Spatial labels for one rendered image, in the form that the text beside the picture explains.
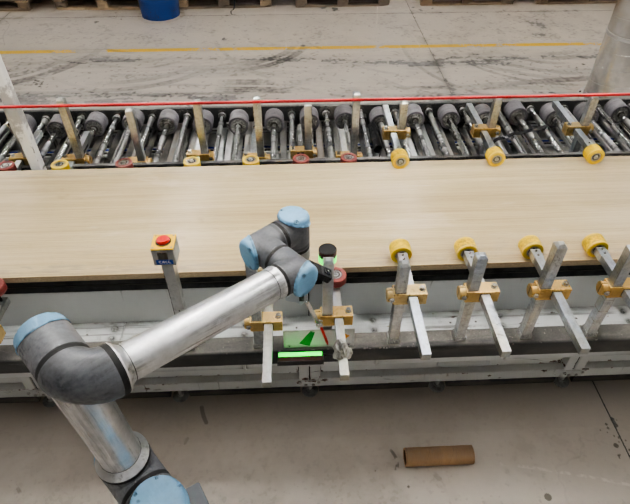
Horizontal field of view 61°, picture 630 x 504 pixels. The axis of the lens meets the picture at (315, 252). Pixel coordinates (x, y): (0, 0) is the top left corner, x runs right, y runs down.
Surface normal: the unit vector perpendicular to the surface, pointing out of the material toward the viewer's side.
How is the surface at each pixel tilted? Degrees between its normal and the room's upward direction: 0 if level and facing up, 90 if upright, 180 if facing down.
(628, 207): 0
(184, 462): 0
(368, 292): 90
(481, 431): 0
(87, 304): 90
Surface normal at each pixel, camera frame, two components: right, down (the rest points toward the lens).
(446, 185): 0.00, -0.73
